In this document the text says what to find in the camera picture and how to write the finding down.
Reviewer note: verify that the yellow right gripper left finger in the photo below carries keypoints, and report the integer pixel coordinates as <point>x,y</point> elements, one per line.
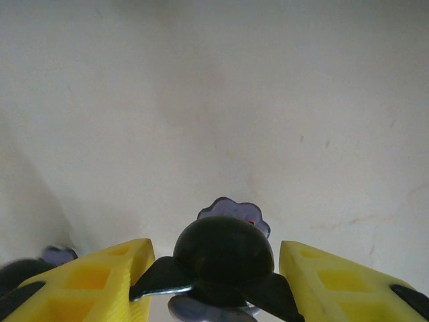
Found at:
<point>67,302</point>

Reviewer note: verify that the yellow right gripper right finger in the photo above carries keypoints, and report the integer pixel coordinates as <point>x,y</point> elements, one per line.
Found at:
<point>368,302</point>

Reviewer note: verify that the black purple devil-eared toy figure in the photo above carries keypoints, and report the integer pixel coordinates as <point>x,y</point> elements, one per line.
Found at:
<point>58,255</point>
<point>221,255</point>

